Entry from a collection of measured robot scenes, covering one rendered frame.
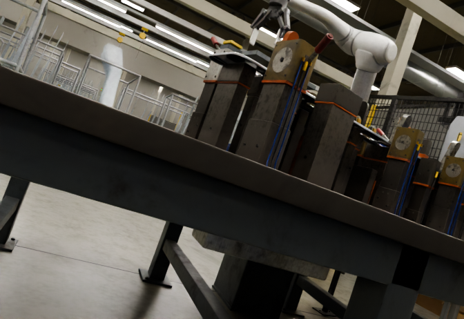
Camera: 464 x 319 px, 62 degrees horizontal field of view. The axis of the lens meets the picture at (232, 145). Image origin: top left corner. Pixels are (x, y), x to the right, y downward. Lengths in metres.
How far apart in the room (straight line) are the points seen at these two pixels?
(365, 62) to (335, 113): 0.86
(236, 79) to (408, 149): 0.71
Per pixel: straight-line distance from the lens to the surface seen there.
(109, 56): 7.75
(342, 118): 1.23
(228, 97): 1.15
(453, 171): 1.83
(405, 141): 1.55
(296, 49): 1.05
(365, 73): 2.06
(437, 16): 5.59
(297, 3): 1.99
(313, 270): 1.00
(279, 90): 1.03
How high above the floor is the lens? 0.68
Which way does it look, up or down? 4 degrees up
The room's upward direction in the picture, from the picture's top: 20 degrees clockwise
